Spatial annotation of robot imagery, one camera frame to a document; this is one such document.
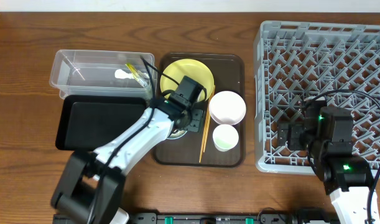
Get light blue bowl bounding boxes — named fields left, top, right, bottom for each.
left=166, top=129, right=188, bottom=140

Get pink bowl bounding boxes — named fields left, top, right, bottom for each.
left=209, top=91, right=246, bottom=126

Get pale green cup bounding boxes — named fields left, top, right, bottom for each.
left=212, top=124, right=239, bottom=152

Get yellow round plate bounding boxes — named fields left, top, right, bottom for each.
left=163, top=58, right=215, bottom=101

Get white tissue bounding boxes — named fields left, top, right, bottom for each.
left=114, top=69, right=134, bottom=79

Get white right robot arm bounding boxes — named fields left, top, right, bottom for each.
left=277, top=98, right=380, bottom=223

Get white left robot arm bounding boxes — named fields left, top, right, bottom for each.
left=50, top=76, right=207, bottom=223

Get grey dishwasher rack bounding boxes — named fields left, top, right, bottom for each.
left=253, top=21, right=380, bottom=175

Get black waste tray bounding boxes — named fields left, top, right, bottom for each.
left=55, top=95, right=146, bottom=151

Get clear plastic waste bin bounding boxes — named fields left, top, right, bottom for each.
left=49, top=49, right=157, bottom=100

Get dark brown serving tray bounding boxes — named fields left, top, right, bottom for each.
left=152, top=53, right=245, bottom=167

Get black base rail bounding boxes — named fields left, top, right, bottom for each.
left=111, top=208, right=340, bottom=224

